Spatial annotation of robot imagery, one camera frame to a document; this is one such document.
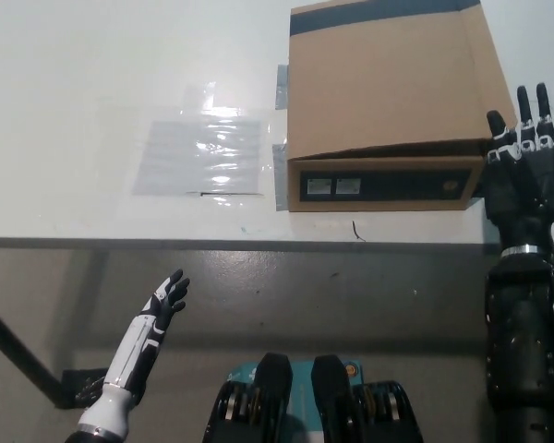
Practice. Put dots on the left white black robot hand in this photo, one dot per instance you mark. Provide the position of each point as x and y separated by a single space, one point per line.
136 350

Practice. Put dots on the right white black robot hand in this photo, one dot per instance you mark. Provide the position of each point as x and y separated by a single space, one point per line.
521 194

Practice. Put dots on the brown cardboard storage box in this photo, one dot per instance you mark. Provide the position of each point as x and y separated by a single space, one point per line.
388 92

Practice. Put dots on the black table leg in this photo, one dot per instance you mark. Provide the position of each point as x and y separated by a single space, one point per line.
18 350

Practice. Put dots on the clear plastic sheet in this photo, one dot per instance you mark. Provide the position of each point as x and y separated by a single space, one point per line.
198 157

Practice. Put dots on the short grey tape strip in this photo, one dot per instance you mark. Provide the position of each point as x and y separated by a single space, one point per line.
282 87

